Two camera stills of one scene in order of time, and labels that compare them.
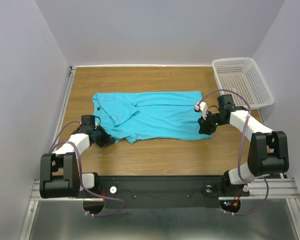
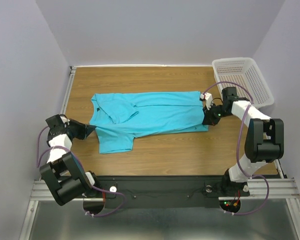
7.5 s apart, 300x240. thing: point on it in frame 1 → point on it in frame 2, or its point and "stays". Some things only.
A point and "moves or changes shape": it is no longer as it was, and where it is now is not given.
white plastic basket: x=242 y=76 stays
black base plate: x=165 y=192 stays
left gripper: x=107 y=139 → x=85 y=130
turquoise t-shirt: x=134 y=116 moves or changes shape
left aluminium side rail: x=64 y=100 stays
